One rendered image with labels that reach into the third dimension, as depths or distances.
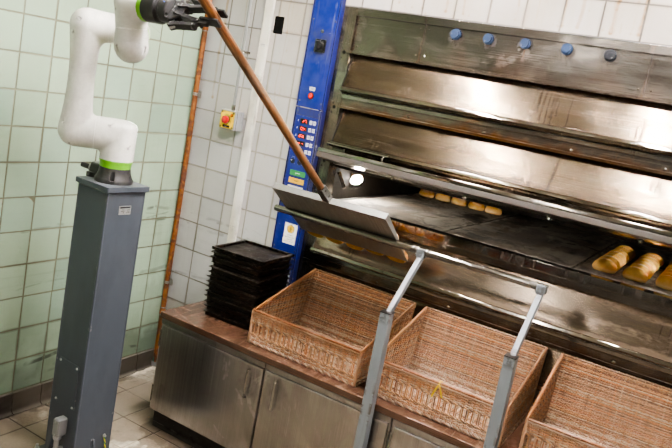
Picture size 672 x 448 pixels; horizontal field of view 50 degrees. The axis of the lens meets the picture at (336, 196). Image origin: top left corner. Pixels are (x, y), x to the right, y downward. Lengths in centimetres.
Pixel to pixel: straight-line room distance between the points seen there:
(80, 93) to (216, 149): 115
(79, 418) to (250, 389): 69
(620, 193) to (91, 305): 211
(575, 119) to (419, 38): 78
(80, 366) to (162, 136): 131
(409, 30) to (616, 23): 88
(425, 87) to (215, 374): 157
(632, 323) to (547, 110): 90
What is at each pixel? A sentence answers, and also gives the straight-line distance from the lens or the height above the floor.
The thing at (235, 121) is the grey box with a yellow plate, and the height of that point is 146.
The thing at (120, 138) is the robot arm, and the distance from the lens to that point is 290.
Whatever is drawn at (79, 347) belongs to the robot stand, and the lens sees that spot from 310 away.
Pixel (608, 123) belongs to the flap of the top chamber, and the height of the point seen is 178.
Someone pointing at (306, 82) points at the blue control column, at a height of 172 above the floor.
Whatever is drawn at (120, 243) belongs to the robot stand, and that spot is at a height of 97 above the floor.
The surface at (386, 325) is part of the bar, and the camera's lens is 269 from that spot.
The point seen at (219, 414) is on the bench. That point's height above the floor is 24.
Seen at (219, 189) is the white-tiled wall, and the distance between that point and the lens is 384.
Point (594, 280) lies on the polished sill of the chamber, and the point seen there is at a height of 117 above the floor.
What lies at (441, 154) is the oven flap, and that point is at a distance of 318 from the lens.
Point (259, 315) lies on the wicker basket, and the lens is 313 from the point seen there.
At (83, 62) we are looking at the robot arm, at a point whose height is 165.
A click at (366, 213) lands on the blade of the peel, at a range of 280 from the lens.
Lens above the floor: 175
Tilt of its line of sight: 9 degrees down
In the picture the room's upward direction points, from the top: 11 degrees clockwise
